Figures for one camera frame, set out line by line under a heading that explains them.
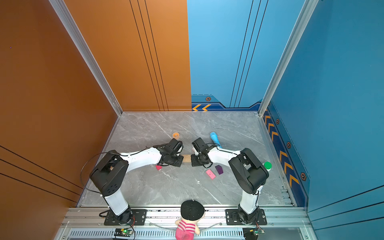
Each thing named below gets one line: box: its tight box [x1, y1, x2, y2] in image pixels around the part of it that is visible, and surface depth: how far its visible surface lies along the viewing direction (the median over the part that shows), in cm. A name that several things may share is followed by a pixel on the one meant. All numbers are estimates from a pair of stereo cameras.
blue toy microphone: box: [210, 131, 222, 148], surface depth 103 cm
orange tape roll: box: [172, 132, 180, 139], surface depth 107 cm
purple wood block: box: [215, 165, 224, 175], surface depth 91 cm
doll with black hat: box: [175, 200, 206, 240], surface depth 69 cm
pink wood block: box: [206, 169, 216, 180], surface depth 88 cm
